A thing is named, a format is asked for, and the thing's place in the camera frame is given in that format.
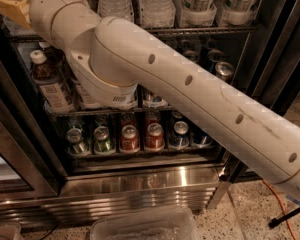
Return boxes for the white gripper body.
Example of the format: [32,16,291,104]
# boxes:
[29,0,101,51]

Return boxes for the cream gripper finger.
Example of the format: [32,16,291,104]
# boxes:
[0,0,31,29]

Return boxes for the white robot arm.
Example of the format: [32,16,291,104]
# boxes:
[0,0,300,202]

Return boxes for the blue silver can front left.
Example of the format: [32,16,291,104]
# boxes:
[142,89,167,108]

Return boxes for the green can front left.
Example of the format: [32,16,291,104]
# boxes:
[66,128,90,157]

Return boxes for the green white can left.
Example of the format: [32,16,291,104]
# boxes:
[174,0,217,28]

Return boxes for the green white can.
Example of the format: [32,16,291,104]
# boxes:
[215,0,258,27]
[174,0,217,28]

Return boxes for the red can front left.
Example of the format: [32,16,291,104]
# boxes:
[120,125,140,153]

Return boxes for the red can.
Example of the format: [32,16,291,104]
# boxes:
[120,125,140,153]
[145,123,165,151]

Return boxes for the left fridge sliding door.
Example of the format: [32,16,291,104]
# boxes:
[0,60,59,203]

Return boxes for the red can front right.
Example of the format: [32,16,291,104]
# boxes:
[145,123,165,151]

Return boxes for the silver can front right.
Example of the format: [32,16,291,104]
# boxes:
[215,62,234,82]

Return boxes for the stainless fridge base grille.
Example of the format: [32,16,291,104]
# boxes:
[0,166,229,227]

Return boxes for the green white can right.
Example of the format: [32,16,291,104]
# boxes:
[215,0,258,27]

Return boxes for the blue can front right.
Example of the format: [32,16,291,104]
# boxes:
[192,129,212,148]

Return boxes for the open glass fridge door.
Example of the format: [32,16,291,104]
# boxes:
[219,0,300,183]

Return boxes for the clear water bottle left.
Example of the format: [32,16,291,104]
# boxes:
[97,0,134,22]

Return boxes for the clear water bottle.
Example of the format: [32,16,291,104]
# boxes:
[138,0,176,28]
[97,0,134,22]

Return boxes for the tea bottle front left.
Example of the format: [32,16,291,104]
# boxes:
[30,50,74,113]

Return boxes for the tea bottle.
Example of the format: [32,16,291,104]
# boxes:
[30,50,74,113]
[74,80,102,110]

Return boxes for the tea bottle front middle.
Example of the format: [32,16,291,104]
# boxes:
[74,80,102,110]

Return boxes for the clear water bottle right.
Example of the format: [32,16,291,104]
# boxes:
[138,0,176,28]

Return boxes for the clear plastic bin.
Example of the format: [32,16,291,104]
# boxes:
[90,206,199,240]

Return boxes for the black tripod leg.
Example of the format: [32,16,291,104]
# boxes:
[268,207,300,229]

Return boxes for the middle wire shelf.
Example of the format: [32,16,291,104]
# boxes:
[47,106,176,117]

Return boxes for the wire shelf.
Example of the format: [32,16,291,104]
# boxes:
[47,106,176,117]
[4,26,258,43]

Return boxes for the top wire shelf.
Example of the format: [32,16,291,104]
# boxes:
[4,26,258,43]

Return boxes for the orange cable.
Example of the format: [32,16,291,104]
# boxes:
[261,179,298,240]

